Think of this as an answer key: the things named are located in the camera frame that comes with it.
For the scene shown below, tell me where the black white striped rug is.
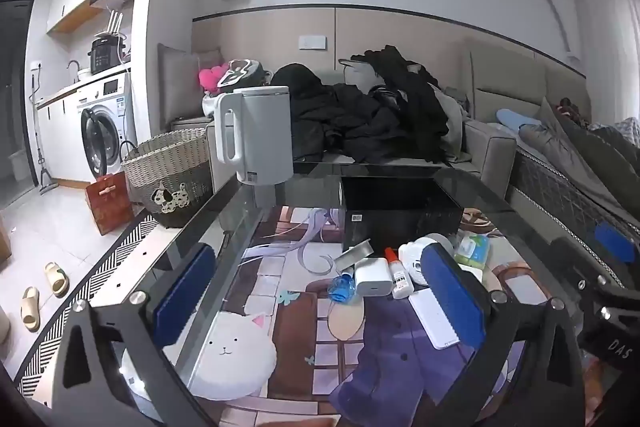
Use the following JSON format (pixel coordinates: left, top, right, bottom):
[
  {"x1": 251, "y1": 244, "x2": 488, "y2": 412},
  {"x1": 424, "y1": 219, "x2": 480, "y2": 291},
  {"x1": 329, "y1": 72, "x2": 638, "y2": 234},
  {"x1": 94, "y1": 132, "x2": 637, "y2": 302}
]
[{"x1": 15, "y1": 212, "x2": 161, "y2": 403}]

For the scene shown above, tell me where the black garment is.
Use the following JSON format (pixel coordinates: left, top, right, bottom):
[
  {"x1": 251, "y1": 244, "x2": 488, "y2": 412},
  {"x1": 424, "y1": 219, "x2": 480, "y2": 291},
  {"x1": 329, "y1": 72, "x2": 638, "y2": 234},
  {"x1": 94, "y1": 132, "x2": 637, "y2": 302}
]
[{"x1": 350, "y1": 46, "x2": 451, "y2": 160}]

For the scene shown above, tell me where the red gift box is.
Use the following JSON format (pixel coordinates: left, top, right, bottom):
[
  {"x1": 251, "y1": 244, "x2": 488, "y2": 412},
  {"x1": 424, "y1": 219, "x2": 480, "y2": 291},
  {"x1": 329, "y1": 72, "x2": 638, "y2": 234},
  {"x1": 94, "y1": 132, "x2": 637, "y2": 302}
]
[{"x1": 85, "y1": 172, "x2": 135, "y2": 236}]

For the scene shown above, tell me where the green wet wipes pack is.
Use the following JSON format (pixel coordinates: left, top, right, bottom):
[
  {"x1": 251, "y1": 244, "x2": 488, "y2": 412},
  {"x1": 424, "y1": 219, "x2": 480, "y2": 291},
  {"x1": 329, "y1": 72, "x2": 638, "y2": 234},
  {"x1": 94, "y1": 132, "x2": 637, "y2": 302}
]
[{"x1": 454, "y1": 232, "x2": 492, "y2": 269}]

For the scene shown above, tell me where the black white helmet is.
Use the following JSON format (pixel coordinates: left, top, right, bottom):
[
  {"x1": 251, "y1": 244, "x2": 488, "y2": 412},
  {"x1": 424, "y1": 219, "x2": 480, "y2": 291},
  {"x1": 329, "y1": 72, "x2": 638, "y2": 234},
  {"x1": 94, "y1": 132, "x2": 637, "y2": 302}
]
[{"x1": 217, "y1": 57, "x2": 266, "y2": 90}]

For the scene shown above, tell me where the black cardboard box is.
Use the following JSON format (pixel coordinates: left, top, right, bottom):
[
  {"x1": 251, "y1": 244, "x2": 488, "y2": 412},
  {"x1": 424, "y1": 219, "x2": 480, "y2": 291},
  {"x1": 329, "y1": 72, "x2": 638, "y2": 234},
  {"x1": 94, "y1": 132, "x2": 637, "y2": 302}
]
[{"x1": 340, "y1": 177, "x2": 465, "y2": 255}]

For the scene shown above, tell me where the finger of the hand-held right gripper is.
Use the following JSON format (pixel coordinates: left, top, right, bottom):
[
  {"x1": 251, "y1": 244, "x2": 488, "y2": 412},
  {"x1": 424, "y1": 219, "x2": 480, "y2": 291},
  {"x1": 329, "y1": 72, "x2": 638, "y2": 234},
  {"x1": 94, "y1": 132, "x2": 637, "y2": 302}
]
[
  {"x1": 547, "y1": 221, "x2": 638, "y2": 293},
  {"x1": 575, "y1": 279, "x2": 640, "y2": 333}
]

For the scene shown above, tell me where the white cat cushion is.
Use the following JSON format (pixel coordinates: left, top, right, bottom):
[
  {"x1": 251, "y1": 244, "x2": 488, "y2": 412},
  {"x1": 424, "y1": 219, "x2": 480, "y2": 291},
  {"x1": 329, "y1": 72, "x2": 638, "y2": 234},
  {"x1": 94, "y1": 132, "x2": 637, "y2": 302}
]
[{"x1": 192, "y1": 312, "x2": 277, "y2": 400}]

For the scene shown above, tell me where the white washing machine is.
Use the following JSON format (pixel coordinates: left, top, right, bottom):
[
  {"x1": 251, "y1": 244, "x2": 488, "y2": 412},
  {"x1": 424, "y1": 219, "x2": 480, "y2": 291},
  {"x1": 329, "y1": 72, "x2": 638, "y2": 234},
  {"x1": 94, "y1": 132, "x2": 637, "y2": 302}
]
[{"x1": 75, "y1": 74, "x2": 138, "y2": 182}]

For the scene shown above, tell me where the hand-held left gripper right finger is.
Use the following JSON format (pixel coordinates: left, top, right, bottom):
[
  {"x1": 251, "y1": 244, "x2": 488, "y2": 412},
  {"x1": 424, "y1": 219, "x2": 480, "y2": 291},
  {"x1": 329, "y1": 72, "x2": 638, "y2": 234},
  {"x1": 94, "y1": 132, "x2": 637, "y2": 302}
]
[{"x1": 420, "y1": 243, "x2": 596, "y2": 427}]

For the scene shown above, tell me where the white flat case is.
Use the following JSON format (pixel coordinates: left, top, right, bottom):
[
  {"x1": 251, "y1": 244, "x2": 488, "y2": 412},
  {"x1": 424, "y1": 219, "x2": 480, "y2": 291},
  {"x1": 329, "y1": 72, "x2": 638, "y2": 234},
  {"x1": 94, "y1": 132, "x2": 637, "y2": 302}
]
[{"x1": 409, "y1": 289, "x2": 461, "y2": 350}]

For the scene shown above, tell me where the black pressure cooker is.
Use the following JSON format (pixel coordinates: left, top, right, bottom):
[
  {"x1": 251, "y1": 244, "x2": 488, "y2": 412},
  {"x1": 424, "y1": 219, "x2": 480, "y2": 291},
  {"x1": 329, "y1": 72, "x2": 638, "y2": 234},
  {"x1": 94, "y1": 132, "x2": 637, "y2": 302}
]
[{"x1": 87, "y1": 34, "x2": 126, "y2": 75}]

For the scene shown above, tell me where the printed cartoon mat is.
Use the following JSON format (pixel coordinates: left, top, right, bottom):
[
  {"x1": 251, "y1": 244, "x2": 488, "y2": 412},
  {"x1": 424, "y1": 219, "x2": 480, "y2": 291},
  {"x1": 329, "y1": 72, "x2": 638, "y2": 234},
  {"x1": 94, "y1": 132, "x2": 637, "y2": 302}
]
[{"x1": 195, "y1": 206, "x2": 531, "y2": 427}]

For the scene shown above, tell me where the white glue bottle red cap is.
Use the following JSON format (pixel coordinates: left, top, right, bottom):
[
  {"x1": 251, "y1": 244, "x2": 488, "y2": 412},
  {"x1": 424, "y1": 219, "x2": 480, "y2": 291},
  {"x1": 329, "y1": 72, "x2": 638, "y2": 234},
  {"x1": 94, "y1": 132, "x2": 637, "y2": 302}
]
[{"x1": 384, "y1": 247, "x2": 416, "y2": 300}]

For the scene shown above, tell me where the pink plush toy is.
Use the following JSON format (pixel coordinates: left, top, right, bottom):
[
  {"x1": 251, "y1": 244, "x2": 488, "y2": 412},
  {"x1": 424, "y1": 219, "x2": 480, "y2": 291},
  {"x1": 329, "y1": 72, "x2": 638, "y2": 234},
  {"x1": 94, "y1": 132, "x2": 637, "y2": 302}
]
[{"x1": 198, "y1": 64, "x2": 227, "y2": 95}]

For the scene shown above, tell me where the mop with stand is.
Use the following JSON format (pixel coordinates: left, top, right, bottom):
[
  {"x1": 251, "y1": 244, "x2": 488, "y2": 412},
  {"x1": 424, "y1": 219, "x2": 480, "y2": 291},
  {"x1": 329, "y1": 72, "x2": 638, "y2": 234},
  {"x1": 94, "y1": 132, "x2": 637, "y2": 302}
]
[{"x1": 29, "y1": 62, "x2": 60, "y2": 196}]

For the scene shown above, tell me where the grey pillow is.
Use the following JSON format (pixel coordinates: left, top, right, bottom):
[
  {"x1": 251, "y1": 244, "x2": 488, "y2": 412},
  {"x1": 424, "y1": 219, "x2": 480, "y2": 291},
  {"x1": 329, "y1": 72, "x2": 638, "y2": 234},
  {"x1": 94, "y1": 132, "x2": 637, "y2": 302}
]
[{"x1": 157, "y1": 43, "x2": 223, "y2": 120}]

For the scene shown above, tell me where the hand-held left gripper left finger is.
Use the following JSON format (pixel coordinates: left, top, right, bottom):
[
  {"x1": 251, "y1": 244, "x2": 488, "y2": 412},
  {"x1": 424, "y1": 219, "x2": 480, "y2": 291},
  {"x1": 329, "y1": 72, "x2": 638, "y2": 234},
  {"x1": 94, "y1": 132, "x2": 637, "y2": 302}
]
[{"x1": 47, "y1": 243, "x2": 221, "y2": 427}]

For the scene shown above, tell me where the white charger adapter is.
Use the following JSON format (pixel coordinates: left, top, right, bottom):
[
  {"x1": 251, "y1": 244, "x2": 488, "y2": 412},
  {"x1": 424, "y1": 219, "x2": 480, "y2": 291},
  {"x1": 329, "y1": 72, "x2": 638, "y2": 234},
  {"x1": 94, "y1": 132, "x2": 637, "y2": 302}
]
[{"x1": 355, "y1": 258, "x2": 392, "y2": 298}]

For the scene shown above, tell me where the grey sofa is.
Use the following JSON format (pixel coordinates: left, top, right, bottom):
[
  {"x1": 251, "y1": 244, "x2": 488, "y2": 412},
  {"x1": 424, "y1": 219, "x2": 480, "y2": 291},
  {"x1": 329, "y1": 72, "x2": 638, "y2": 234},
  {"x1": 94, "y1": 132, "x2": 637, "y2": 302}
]
[{"x1": 160, "y1": 42, "x2": 518, "y2": 202}]

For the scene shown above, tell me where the woven laundry basket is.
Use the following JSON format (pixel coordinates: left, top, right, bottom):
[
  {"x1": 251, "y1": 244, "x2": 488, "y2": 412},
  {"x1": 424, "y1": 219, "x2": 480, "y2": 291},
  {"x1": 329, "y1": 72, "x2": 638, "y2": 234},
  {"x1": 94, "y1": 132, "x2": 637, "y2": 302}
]
[{"x1": 121, "y1": 128, "x2": 215, "y2": 228}]

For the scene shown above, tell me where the grey garment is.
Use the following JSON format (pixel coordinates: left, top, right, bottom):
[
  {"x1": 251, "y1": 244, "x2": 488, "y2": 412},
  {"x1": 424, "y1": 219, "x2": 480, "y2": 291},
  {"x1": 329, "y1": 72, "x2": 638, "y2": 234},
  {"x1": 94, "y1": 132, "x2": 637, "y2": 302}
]
[{"x1": 432, "y1": 84, "x2": 473, "y2": 158}]

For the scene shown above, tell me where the white mosquito repellent plug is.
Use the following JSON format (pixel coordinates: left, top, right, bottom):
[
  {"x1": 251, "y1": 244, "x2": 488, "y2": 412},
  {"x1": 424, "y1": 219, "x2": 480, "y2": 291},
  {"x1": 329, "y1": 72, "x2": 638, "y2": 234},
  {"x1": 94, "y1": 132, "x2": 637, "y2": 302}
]
[{"x1": 397, "y1": 241, "x2": 436, "y2": 288}]

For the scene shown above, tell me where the small blue plastic item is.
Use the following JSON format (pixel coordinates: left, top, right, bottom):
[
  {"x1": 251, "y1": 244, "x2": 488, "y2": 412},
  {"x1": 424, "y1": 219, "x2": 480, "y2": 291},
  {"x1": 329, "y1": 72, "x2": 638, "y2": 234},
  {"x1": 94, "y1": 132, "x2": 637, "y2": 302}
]
[{"x1": 327, "y1": 273, "x2": 357, "y2": 305}]

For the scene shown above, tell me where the kitchen base cabinet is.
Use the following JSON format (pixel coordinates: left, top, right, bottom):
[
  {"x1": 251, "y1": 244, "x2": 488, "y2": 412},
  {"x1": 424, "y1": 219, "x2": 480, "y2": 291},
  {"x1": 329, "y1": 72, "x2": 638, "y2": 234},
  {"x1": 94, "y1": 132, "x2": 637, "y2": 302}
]
[{"x1": 37, "y1": 89, "x2": 85, "y2": 184}]

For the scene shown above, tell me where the dark door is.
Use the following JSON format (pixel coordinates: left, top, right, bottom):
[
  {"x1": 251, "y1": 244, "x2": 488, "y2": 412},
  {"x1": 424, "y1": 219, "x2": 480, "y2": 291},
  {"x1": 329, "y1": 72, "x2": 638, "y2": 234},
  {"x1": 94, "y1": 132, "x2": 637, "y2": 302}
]
[{"x1": 0, "y1": 0, "x2": 36, "y2": 208}]

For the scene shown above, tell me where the small metal tin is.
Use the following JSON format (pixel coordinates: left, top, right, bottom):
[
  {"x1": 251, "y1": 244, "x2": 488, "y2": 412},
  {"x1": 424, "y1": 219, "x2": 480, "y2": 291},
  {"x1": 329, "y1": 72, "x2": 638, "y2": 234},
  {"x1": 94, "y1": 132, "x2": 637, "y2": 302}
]
[{"x1": 334, "y1": 241, "x2": 375, "y2": 272}]

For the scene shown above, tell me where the black padded jacket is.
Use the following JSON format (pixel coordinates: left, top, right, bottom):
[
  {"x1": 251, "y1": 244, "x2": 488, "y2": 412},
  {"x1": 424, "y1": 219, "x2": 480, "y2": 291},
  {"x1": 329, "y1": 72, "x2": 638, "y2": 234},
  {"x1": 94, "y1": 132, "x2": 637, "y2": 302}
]
[{"x1": 272, "y1": 63, "x2": 416, "y2": 162}]

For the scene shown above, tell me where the bed with padded headboard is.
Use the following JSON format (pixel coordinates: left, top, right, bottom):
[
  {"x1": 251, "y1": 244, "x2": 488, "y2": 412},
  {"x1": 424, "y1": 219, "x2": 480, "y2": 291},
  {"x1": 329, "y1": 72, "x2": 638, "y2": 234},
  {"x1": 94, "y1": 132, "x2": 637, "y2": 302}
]
[{"x1": 465, "y1": 37, "x2": 640, "y2": 268}]

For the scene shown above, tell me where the beige slipper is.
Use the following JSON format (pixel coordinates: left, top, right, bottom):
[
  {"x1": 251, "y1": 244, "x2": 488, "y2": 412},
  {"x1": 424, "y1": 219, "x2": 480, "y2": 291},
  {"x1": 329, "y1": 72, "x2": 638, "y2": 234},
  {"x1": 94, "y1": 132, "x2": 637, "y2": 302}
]
[
  {"x1": 44, "y1": 262, "x2": 70, "y2": 298},
  {"x1": 20, "y1": 287, "x2": 42, "y2": 333}
]

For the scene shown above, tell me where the white electric kettle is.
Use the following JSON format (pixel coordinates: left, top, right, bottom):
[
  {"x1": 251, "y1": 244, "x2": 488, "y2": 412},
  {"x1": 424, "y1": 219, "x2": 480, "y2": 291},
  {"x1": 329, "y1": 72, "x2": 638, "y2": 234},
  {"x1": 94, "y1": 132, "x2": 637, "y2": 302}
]
[{"x1": 214, "y1": 86, "x2": 295, "y2": 186}]

